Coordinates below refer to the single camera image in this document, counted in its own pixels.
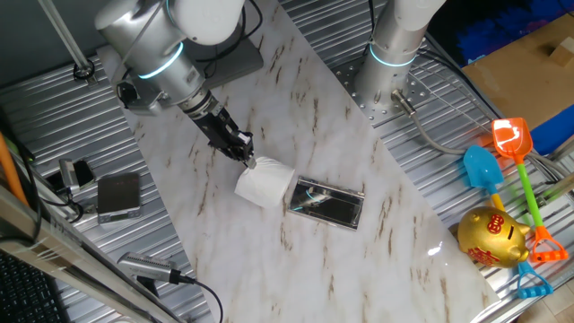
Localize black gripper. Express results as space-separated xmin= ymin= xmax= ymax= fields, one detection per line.
xmin=196 ymin=105 xmax=258 ymax=170

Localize white toilet paper roll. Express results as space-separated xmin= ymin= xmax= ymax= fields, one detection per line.
xmin=233 ymin=155 xmax=296 ymax=209

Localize shiny metal paper shelf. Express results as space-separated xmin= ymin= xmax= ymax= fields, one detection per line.
xmin=287 ymin=175 xmax=366 ymax=231

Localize silver digital scale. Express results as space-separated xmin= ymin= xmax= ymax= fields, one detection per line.
xmin=96 ymin=171 xmax=142 ymax=224

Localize marble pattern board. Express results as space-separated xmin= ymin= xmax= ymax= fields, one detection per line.
xmin=96 ymin=0 xmax=501 ymax=323

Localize metal stand pole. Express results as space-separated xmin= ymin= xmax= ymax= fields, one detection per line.
xmin=37 ymin=0 xmax=98 ymax=86

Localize orange pole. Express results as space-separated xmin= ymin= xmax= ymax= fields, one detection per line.
xmin=0 ymin=132 xmax=30 ymax=207

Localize blue toy shovel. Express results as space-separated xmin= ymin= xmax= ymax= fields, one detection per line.
xmin=462 ymin=144 xmax=555 ymax=300

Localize black keyboard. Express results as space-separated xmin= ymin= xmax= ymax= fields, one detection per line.
xmin=0 ymin=251 xmax=68 ymax=323

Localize gold piggy bank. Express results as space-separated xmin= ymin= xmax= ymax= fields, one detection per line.
xmin=457 ymin=205 xmax=533 ymax=269

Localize orange toy shovel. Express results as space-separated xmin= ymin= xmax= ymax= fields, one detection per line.
xmin=491 ymin=117 xmax=570 ymax=264

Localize blue fuzzy fabric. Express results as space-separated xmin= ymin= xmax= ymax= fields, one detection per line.
xmin=457 ymin=0 xmax=574 ymax=66

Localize brown cardboard box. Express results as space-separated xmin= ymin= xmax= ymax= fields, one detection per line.
xmin=461 ymin=13 xmax=574 ymax=131

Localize blue plastic sheet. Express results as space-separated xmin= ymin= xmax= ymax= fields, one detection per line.
xmin=531 ymin=115 xmax=574 ymax=157

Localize small wooden block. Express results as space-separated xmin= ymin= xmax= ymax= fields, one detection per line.
xmin=549 ymin=36 xmax=574 ymax=68

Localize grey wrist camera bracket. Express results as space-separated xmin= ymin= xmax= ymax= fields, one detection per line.
xmin=117 ymin=78 xmax=170 ymax=117

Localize black camera cable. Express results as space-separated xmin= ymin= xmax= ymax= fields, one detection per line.
xmin=178 ymin=273 xmax=224 ymax=323

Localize silver ribbed camera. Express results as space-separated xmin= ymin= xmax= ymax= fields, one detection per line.
xmin=117 ymin=251 xmax=183 ymax=284

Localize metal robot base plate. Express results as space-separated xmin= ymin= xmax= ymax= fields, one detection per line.
xmin=331 ymin=53 xmax=431 ymax=129

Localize grey cable with metal connector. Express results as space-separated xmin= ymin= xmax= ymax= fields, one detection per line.
xmin=390 ymin=88 xmax=470 ymax=156

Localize black base cable bundle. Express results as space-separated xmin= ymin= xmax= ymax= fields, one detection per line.
xmin=365 ymin=0 xmax=380 ymax=53

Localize aluminium frame beam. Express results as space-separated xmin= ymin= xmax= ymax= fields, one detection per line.
xmin=0 ymin=186 xmax=180 ymax=323

